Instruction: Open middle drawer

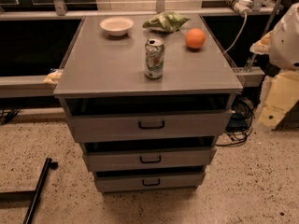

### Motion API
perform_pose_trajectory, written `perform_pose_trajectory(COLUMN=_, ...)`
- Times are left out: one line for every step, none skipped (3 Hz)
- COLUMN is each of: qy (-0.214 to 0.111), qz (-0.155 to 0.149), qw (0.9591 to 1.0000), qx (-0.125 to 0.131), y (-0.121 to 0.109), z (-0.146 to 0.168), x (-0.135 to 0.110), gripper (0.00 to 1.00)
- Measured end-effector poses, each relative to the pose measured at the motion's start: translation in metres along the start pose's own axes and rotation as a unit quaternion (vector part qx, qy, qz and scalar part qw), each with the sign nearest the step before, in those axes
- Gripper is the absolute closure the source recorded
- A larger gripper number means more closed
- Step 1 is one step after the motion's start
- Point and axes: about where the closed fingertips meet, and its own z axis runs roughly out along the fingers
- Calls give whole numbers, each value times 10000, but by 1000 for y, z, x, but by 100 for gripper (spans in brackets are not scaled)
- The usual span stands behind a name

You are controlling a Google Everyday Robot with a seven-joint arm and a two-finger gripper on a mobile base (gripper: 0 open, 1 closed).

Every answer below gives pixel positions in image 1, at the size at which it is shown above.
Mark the yellow crumpled wrapper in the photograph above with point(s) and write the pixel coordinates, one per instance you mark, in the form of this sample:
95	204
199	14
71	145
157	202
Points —
53	78

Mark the black metal bar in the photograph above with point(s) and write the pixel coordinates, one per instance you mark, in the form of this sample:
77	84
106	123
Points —
49	164

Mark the white bowl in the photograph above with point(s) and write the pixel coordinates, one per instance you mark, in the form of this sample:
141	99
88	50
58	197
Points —
117	26

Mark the white power strip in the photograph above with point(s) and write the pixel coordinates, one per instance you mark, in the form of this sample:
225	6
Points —
239	6

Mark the grey drawer cabinet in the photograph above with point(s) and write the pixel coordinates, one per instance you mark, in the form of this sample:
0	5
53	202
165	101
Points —
93	47

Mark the green white soda can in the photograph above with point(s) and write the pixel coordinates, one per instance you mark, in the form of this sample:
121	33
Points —
154	60

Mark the green chip bag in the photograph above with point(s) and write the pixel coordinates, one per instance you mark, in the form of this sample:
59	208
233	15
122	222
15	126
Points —
168	22

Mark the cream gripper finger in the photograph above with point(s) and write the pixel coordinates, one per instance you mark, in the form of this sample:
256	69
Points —
279	95

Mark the orange fruit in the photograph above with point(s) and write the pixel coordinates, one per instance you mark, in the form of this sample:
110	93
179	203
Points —
195	38

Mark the grey drawer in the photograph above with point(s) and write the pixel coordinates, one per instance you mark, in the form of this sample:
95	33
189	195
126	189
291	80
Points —
154	181
88	129
148	159

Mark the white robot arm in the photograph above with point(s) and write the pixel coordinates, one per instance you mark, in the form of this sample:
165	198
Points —
282	43

